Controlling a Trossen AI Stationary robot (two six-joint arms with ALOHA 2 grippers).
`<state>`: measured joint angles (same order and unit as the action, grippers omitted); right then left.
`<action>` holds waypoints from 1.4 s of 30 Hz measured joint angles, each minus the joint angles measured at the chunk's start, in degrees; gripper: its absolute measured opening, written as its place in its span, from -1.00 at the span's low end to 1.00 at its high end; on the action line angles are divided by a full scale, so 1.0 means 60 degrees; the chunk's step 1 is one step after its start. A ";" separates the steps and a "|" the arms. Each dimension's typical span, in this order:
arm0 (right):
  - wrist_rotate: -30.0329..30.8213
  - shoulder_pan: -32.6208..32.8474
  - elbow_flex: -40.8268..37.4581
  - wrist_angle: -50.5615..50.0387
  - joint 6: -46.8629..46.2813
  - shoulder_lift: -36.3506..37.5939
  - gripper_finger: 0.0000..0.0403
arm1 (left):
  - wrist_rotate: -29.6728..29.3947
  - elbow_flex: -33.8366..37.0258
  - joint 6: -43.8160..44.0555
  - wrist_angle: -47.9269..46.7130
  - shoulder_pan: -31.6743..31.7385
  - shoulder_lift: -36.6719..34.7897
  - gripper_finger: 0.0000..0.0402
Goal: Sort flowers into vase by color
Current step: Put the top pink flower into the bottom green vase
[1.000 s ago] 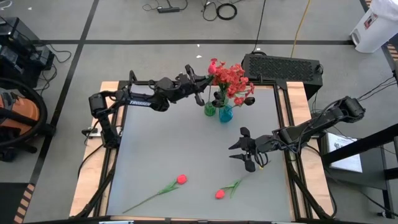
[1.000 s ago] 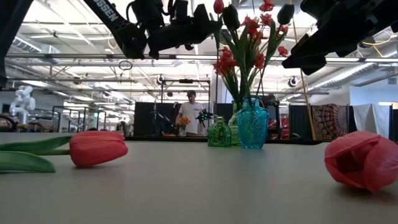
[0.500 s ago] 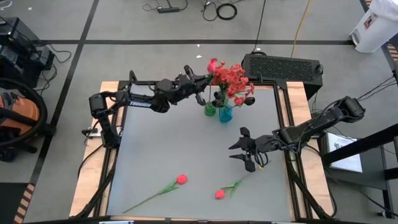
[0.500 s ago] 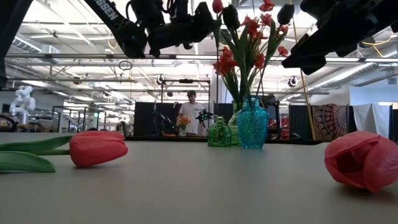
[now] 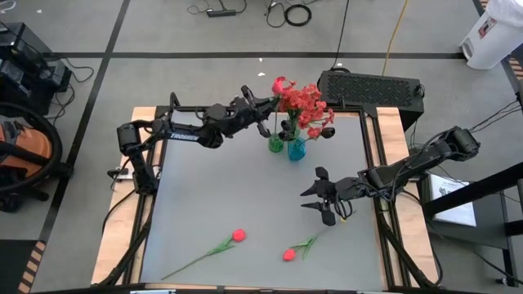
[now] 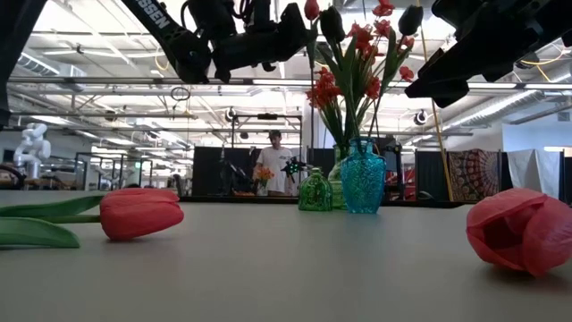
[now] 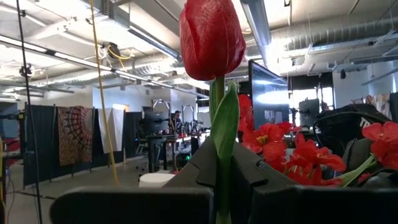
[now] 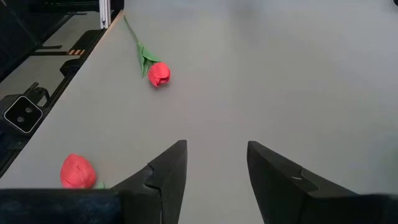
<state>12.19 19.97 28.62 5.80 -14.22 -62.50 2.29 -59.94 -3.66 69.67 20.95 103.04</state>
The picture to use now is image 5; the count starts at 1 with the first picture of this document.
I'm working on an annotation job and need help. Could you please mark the small green glass vase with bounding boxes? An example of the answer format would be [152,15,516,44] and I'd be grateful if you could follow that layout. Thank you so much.
[268,133,285,154]

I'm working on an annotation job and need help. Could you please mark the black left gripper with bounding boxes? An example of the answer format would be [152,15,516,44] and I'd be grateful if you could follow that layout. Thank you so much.
[228,84,283,139]

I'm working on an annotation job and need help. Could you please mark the black mat striped edge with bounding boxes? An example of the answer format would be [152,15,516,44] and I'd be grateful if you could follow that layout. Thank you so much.
[0,239,47,294]
[500,56,523,82]

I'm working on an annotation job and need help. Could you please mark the white trash bin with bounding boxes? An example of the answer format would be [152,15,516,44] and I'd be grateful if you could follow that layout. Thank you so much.
[459,0,523,70]

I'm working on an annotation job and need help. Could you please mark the orange shop vacuum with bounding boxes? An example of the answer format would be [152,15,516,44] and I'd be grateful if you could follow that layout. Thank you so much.
[0,116,54,180]

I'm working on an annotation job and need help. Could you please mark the dark grey side table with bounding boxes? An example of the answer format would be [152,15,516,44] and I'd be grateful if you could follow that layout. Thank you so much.
[418,177,512,251]

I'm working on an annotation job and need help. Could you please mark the yellow floor cable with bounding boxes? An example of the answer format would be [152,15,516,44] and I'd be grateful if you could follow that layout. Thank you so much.
[381,0,411,77]

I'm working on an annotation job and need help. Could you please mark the blue glass vase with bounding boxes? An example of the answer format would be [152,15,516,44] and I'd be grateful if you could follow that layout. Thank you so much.
[287,136,307,162]

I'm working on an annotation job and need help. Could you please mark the black perforated computer case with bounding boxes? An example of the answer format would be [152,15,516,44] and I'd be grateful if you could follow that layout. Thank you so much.
[317,68,426,131]

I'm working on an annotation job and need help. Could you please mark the orange vacuum cleaner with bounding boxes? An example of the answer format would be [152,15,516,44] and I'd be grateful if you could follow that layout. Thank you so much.
[0,100,65,194]

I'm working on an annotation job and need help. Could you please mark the red artificial tulip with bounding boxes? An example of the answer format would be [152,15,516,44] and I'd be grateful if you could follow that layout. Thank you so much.
[281,211,357,263]
[270,75,288,142]
[160,228,248,281]

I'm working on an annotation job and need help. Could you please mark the coiled black cable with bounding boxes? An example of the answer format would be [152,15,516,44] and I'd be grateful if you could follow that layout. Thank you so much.
[284,3,314,28]

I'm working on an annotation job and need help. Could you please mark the black metal stand frame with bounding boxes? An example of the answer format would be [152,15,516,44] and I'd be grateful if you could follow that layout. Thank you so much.
[420,162,523,287]

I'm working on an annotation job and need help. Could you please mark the black equipment cart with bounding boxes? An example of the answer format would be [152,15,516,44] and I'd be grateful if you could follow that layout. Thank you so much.
[0,22,74,116]

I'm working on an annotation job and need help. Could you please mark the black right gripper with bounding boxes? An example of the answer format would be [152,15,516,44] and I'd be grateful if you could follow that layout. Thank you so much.
[300,166,364,227]

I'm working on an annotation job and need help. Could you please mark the black floor cable bundle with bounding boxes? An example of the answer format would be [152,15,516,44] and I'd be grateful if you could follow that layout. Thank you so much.
[451,100,523,142]

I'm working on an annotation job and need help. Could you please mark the printed paper sheet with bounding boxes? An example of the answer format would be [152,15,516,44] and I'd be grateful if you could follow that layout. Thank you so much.
[428,174,478,228]

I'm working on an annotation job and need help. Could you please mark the black power strip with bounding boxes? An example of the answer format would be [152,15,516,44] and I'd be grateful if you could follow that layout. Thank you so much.
[206,8,238,18]

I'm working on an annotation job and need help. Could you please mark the black table frame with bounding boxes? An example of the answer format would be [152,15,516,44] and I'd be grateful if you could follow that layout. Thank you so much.
[92,91,445,294]

